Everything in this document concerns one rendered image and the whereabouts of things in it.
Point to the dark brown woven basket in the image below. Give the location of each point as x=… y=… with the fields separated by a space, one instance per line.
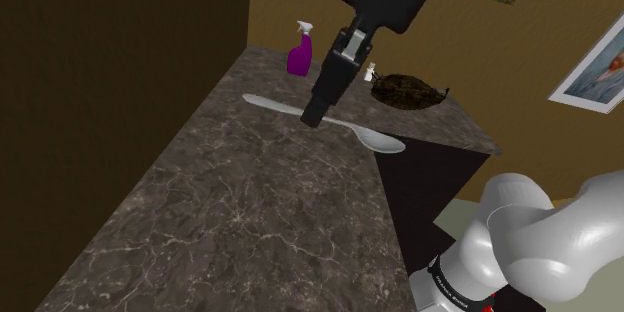
x=407 y=91

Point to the silver spoon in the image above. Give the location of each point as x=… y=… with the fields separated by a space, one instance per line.
x=380 y=141

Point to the white framed wall picture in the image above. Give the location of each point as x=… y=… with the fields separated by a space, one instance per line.
x=597 y=72

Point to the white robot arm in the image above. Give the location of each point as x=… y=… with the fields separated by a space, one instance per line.
x=536 y=242

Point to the dark robot stand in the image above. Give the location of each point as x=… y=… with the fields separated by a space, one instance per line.
x=419 y=194

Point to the small white bottle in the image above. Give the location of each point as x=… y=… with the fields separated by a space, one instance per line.
x=369 y=75

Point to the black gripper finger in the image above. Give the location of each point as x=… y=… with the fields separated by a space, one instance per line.
x=336 y=74

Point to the purple spray bottle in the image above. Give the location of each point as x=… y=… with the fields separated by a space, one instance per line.
x=299 y=60

